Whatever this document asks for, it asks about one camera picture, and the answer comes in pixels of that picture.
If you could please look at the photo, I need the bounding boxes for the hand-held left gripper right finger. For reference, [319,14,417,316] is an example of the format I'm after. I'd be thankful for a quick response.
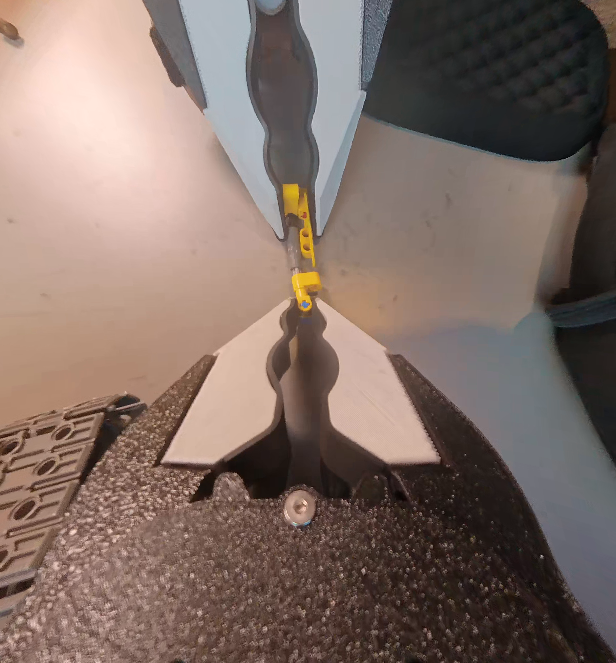
[304,300,441,467]

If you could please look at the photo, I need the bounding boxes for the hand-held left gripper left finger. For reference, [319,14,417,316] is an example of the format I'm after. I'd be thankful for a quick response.
[161,300,292,469]

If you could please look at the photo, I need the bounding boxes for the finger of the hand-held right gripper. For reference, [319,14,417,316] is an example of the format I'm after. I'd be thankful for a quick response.
[179,0,290,239]
[306,0,368,239]

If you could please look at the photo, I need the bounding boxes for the yellow tracked toy robot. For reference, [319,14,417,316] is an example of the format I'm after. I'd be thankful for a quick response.
[0,392,145,622]

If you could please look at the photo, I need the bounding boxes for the yellow beam assembly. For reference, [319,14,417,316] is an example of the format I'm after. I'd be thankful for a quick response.
[281,184,315,262]

